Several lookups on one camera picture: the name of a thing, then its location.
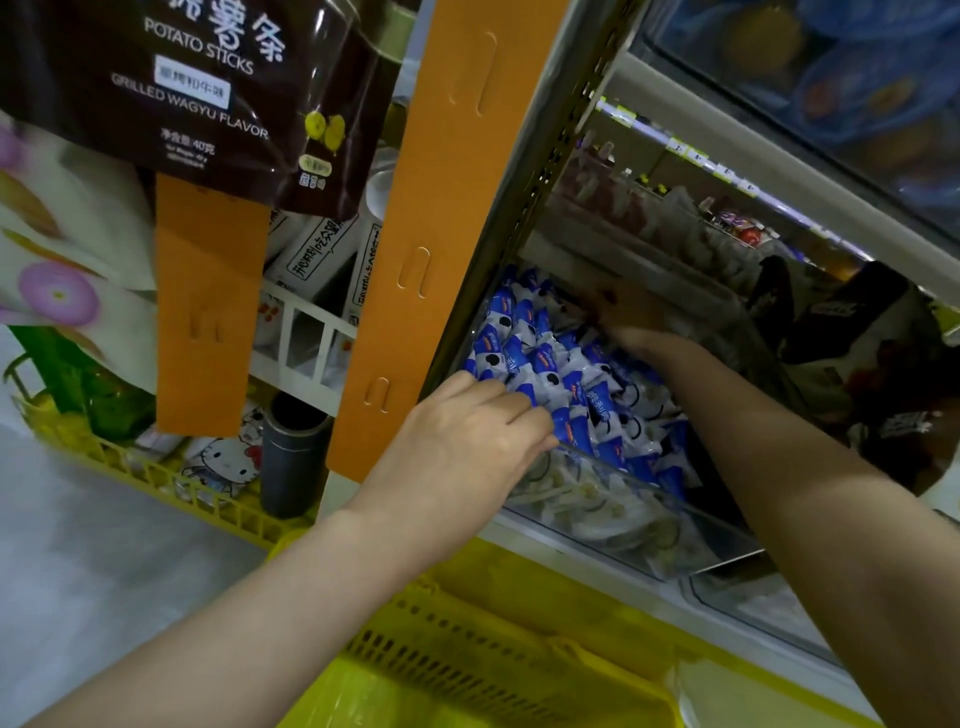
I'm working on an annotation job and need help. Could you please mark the purple white snack bag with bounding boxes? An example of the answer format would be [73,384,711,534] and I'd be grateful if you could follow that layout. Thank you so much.
[0,240,159,395]
[0,112,159,294]

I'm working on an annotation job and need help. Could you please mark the person's left forearm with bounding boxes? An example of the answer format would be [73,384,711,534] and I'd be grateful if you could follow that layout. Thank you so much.
[30,510,422,728]

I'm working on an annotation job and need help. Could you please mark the pile of blue snack packets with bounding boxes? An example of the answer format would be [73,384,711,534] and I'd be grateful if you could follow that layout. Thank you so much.
[465,270,699,572]

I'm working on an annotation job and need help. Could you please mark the yellow floor basket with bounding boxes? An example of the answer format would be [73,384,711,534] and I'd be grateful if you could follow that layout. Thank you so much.
[7,360,309,549]

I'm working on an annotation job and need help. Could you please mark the white cartoon print packet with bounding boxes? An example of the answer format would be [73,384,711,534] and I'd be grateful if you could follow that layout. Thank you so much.
[172,412,269,497]

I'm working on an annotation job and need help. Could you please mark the white wire rack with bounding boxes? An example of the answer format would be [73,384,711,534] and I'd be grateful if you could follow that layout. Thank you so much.
[247,277,362,419]

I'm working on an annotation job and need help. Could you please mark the person's right hand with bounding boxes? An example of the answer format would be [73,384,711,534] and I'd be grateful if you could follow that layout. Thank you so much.
[577,285,692,374]

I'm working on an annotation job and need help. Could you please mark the store shelf with yellow base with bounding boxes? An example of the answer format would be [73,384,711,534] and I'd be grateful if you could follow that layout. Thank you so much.
[322,0,960,714]

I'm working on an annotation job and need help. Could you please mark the pile of blue jelly cups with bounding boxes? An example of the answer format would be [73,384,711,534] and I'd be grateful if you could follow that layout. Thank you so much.
[645,0,960,242]

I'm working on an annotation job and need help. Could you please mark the white card packet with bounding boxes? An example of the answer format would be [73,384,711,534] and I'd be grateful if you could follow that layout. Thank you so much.
[270,210,377,324]

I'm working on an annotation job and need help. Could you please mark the clear plastic bin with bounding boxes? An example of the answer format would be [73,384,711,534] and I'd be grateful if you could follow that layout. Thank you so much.
[447,195,782,579]
[682,562,834,662]

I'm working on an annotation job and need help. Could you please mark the orange shelf post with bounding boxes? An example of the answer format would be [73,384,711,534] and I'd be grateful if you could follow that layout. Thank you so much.
[327,0,575,482]

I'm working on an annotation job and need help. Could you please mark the dark grey cylinder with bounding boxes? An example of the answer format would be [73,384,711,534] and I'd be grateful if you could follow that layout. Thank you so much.
[259,393,335,519]

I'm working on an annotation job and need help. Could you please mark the orange hanging strip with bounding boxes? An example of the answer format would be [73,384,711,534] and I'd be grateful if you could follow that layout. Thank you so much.
[154,172,275,437]

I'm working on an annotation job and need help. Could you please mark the yellow plastic shopping basket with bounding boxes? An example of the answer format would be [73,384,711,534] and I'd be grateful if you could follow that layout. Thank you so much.
[277,577,684,728]

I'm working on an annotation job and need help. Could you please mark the black potato stick bag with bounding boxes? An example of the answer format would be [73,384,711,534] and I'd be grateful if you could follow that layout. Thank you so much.
[0,0,414,224]

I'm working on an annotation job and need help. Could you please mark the person's left hand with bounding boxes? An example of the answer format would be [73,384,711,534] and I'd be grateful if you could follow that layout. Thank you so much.
[348,372,560,564]

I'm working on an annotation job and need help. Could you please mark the green snack bags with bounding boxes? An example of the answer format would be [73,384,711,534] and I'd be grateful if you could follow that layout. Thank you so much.
[7,327,155,444]

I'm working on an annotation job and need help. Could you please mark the row of small brown packets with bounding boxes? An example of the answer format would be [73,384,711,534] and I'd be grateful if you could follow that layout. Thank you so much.
[562,142,797,287]

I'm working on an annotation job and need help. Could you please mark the person's right forearm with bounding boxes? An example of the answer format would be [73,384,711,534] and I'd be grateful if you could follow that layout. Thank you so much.
[645,337,960,728]

